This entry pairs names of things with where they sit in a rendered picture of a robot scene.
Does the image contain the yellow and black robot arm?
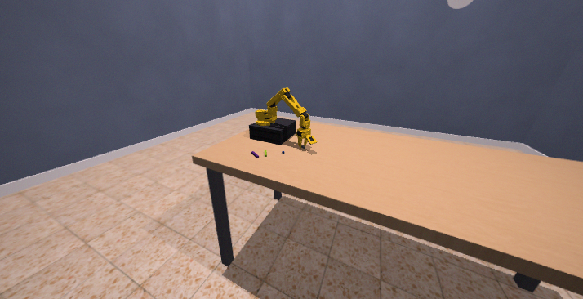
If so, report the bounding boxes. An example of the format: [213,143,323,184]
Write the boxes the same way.
[256,88,310,129]

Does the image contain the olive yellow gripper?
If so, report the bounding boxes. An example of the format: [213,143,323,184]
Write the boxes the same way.
[296,127,317,148]

